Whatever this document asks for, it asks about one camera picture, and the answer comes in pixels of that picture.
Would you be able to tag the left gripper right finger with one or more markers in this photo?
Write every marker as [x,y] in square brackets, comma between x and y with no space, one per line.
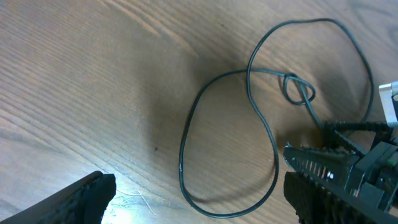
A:
[313,203]

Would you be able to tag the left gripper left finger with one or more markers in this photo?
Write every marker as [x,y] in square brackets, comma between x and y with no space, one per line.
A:
[83,202]

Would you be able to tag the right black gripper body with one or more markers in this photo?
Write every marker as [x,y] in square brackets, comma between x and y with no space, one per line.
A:
[372,178]

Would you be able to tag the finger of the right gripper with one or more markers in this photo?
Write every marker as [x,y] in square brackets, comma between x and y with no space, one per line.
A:
[331,166]
[337,134]

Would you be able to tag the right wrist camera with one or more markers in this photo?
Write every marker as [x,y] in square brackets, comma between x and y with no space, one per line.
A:
[388,96]

